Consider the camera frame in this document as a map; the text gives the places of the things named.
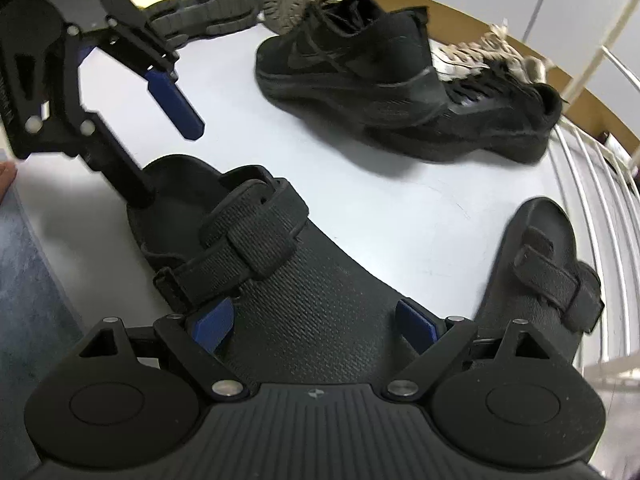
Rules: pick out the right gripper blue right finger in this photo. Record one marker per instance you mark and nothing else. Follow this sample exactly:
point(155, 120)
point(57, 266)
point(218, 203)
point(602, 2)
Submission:
point(441, 344)

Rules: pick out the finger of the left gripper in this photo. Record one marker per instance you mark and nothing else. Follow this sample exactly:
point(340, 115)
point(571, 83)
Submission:
point(103, 153)

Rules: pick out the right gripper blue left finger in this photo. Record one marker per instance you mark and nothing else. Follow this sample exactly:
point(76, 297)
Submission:
point(190, 345)

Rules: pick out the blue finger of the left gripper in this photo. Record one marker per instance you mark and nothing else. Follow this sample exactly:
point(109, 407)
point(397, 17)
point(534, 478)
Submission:
point(131, 41)

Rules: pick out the black strap sandal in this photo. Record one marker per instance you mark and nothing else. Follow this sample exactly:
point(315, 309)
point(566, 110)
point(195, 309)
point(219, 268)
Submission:
point(537, 277)
point(304, 311)

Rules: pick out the white sneaker beige laces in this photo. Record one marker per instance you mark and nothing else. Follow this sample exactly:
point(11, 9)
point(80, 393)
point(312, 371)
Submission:
point(457, 61)

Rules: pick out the person hand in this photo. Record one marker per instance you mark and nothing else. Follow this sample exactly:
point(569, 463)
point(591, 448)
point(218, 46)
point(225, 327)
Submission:
point(8, 172)

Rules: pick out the overturned black shoe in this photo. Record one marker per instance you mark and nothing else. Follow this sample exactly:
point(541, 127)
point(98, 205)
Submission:
point(182, 21)

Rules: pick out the black sneaker rear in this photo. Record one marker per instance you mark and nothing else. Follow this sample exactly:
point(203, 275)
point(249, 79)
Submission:
point(492, 111)

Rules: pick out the black sneaker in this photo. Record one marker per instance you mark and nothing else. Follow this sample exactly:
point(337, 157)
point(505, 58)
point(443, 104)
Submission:
point(492, 111)
point(372, 66)

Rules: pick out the black sneaker front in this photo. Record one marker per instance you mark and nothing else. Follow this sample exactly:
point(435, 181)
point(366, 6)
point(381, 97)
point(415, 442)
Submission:
point(372, 66)

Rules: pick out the white wire shoe rack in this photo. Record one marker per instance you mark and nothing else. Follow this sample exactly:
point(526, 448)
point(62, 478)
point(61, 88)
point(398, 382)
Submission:
point(608, 197)

